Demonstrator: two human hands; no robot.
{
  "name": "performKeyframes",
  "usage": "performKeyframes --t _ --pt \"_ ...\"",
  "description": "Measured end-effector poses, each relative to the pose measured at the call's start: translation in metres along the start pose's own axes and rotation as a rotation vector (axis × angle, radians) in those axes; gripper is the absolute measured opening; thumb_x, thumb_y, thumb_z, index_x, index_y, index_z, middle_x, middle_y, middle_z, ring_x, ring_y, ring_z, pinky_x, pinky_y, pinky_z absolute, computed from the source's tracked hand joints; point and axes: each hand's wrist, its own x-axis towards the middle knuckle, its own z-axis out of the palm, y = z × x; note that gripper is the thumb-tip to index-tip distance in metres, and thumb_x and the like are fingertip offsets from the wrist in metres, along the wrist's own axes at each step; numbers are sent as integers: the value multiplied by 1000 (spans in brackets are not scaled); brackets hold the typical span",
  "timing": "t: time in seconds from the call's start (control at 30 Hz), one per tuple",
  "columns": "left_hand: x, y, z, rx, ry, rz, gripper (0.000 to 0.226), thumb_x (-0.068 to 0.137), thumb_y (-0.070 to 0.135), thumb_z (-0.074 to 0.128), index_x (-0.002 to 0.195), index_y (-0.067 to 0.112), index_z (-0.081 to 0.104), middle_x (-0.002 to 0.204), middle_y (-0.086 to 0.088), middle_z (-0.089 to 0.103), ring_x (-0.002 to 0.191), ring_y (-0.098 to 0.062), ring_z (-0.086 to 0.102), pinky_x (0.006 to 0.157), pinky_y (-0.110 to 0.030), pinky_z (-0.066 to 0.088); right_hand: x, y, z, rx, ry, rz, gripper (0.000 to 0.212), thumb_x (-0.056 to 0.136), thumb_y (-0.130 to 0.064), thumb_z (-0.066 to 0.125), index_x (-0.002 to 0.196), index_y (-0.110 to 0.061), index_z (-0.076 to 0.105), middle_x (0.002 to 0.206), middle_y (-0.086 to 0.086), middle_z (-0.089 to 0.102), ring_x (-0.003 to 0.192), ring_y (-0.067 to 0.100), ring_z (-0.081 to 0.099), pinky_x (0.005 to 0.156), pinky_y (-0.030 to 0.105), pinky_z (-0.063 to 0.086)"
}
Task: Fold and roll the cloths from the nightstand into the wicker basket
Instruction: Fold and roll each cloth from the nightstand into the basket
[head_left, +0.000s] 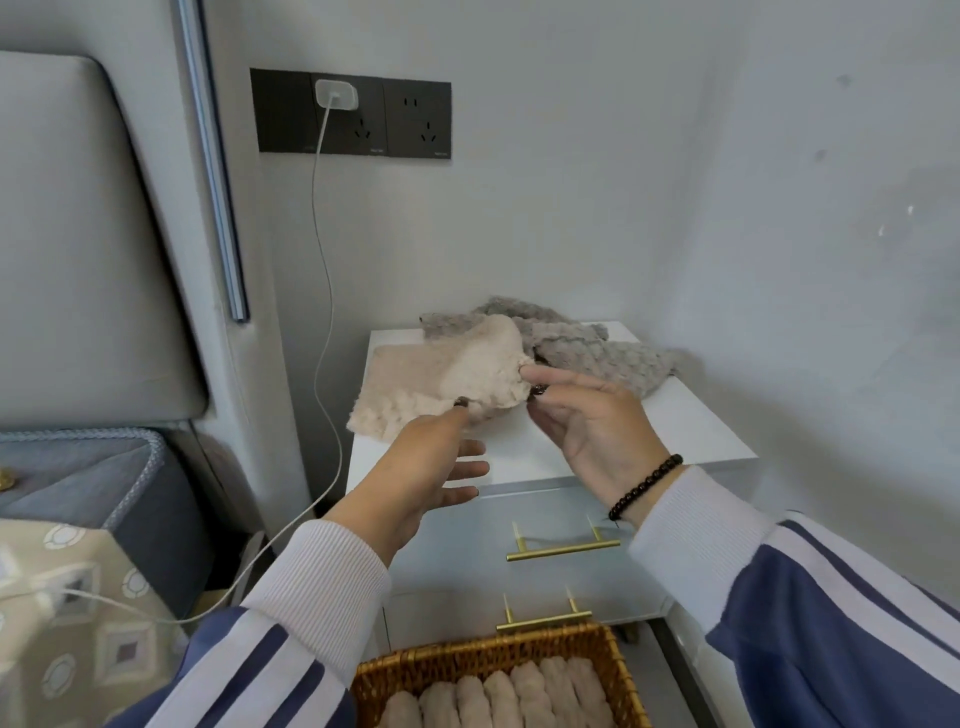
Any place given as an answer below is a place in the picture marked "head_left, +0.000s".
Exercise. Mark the person's left hand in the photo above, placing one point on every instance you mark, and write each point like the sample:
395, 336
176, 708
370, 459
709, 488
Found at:
405, 480

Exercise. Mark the person's right hand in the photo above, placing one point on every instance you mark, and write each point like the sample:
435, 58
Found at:
607, 442

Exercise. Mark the single grey towel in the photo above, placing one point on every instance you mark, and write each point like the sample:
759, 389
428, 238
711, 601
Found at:
607, 360
450, 322

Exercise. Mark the orange wicker basket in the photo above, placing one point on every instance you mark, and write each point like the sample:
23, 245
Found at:
450, 652

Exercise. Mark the person's right forearm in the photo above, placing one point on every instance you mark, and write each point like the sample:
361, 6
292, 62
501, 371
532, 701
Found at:
810, 615

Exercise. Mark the person's left forearm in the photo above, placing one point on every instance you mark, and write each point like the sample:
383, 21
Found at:
277, 645

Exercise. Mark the white nightstand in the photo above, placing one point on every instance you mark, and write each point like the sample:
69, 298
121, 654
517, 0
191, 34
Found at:
675, 442

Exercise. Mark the light wooden board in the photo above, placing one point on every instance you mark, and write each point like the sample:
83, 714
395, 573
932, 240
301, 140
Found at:
210, 600

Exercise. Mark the patterned beige bedspread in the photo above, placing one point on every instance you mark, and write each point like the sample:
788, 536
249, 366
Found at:
82, 652

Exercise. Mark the silver headboard trim strip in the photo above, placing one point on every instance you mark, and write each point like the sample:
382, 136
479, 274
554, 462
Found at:
217, 165

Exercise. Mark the white charger plug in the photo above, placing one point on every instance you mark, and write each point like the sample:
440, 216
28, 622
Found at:
336, 95

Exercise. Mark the grey padded headboard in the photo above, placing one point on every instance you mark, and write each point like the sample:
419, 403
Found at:
90, 247

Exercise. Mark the wooden stick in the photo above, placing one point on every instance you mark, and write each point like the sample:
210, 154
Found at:
6, 480

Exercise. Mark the narrow black wall socket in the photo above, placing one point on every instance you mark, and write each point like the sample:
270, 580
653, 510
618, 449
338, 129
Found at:
416, 120

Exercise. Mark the wide black wall socket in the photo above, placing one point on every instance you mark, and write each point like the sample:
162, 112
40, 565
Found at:
281, 112

